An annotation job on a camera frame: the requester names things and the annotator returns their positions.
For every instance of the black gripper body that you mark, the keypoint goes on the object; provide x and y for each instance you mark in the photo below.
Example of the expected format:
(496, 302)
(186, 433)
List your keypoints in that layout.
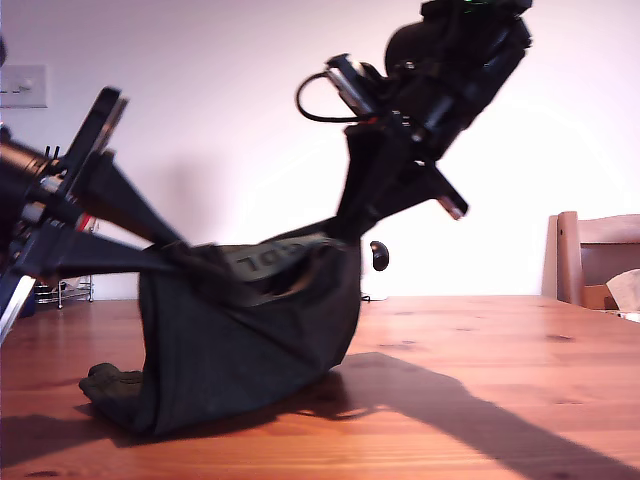
(440, 125)

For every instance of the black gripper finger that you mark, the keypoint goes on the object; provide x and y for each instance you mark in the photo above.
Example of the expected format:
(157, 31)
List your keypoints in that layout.
(115, 195)
(415, 192)
(90, 255)
(372, 180)

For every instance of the dark olive underwear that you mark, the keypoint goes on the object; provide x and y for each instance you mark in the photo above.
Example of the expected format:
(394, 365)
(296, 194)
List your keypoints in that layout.
(240, 340)

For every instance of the blue box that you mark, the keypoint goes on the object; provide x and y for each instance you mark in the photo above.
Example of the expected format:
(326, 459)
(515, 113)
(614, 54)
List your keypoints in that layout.
(29, 305)

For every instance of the wooden chair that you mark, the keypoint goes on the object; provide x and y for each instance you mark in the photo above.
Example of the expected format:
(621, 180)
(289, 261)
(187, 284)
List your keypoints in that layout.
(565, 260)

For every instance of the small cardboard box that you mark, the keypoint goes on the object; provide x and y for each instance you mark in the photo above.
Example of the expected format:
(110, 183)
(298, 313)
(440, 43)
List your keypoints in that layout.
(592, 296)

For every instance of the white tissue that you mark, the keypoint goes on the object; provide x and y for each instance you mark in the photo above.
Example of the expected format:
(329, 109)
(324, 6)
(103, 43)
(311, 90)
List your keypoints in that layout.
(625, 290)

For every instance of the white round security camera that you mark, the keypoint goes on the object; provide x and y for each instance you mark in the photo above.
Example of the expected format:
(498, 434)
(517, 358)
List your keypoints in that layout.
(378, 256)

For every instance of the arm grey camera box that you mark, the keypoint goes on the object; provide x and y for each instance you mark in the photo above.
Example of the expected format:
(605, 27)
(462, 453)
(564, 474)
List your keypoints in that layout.
(352, 85)

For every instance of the white light switch plate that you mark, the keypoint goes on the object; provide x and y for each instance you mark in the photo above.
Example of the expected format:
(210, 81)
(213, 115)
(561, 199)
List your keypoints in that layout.
(25, 85)

